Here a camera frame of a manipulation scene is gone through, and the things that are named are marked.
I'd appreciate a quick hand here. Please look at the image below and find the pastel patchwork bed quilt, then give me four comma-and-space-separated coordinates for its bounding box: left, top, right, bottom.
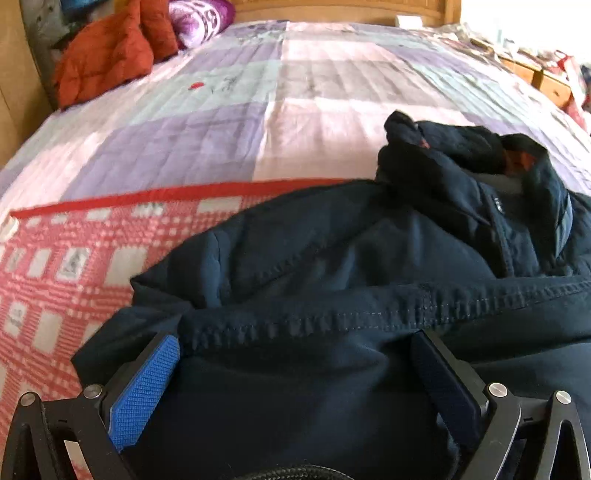
0, 18, 591, 217

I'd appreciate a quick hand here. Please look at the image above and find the grey bag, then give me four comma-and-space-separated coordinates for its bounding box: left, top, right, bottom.
28, 0, 77, 51

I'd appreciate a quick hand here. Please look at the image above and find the red checked blanket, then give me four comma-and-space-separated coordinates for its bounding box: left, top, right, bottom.
0, 178, 370, 480

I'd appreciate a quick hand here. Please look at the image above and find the navy padded jacket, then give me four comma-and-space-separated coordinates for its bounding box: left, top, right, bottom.
71, 110, 591, 480

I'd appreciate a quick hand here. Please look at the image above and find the wooden nightstand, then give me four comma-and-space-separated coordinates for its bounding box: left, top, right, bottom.
538, 69, 575, 109
499, 55, 542, 88

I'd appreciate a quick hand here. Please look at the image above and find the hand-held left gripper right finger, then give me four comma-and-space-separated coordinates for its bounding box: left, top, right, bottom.
411, 331, 591, 480

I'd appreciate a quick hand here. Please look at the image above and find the orange puffer jacket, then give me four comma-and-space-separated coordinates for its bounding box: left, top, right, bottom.
53, 0, 181, 110

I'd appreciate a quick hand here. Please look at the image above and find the purple floral blanket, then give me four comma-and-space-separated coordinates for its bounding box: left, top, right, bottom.
167, 0, 237, 49

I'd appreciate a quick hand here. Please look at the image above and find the black braided cable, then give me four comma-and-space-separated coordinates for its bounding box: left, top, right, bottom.
231, 465, 354, 480

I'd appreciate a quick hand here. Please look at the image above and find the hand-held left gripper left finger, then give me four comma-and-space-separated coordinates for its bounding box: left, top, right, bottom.
0, 335, 181, 480

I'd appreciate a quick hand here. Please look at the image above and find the wooden wardrobe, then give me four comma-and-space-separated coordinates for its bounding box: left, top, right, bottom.
0, 0, 61, 171

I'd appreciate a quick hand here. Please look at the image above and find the wooden bed headboard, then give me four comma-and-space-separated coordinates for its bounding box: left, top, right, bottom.
231, 0, 462, 28

